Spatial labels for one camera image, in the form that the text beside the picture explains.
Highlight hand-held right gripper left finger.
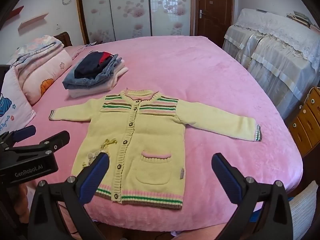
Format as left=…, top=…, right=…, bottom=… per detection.
left=27, top=152, right=110, bottom=240

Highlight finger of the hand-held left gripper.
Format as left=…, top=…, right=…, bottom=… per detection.
left=0, top=125, right=37, bottom=147
left=8, top=130, right=71, bottom=156

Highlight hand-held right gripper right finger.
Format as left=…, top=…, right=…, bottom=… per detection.
left=211, top=152, right=294, bottom=240

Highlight yellow striped knit cardigan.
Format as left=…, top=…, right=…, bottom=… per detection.
left=49, top=87, right=262, bottom=210

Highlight person's left forearm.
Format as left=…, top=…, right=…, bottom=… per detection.
left=14, top=181, right=34, bottom=224

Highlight white pillow with blue print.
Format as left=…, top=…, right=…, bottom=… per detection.
left=0, top=66, right=37, bottom=136

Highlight floral cream pillow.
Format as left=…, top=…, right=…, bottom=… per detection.
left=15, top=47, right=73, bottom=106

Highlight folded blue denim jeans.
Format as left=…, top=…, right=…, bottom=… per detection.
left=62, top=54, right=123, bottom=90

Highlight folded pale pink sweater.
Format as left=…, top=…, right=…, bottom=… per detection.
left=68, top=60, right=129, bottom=98

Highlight folded navy garment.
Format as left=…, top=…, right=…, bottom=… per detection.
left=74, top=51, right=113, bottom=79

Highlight white woven mat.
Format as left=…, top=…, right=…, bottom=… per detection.
left=289, top=180, right=319, bottom=240

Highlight folded pale floral blanket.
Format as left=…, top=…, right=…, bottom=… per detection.
left=14, top=35, right=65, bottom=68

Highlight wooden drawer cabinet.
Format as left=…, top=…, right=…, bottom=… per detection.
left=287, top=87, right=320, bottom=157

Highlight folded red garment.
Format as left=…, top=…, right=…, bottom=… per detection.
left=99, top=52, right=113, bottom=65

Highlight dark wooden headboard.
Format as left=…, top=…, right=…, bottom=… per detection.
left=54, top=32, right=73, bottom=48

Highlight pink plush bed blanket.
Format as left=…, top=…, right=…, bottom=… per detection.
left=0, top=35, right=304, bottom=233

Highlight floral glass sliding wardrobe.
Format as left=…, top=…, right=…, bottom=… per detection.
left=76, top=0, right=198, bottom=45

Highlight brown wooden door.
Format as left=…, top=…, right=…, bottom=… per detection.
left=195, top=0, right=234, bottom=47

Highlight pink wall shelf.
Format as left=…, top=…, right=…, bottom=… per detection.
left=18, top=14, right=48, bottom=32

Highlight red wall shelf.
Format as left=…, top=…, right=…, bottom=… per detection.
left=5, top=5, right=24, bottom=20

